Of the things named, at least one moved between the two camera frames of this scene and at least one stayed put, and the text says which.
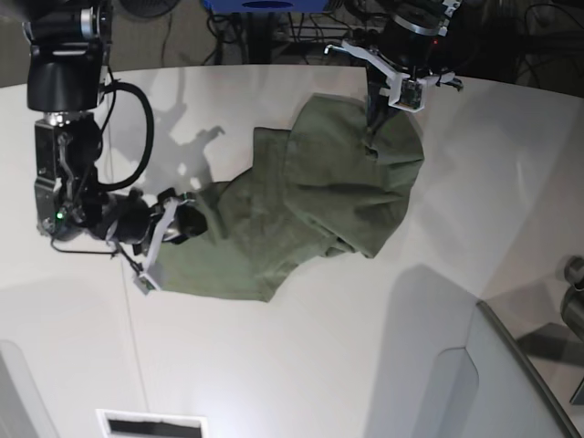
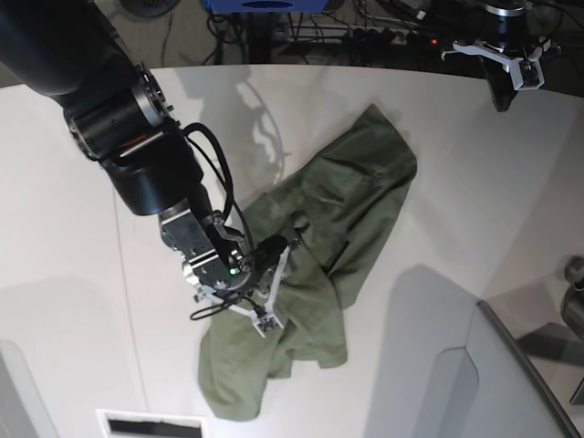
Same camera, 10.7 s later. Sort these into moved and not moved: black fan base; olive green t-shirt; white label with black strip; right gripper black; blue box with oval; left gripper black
Moved: right gripper black; olive green t-shirt; left gripper black
Not moved: white label with black strip; black fan base; blue box with oval
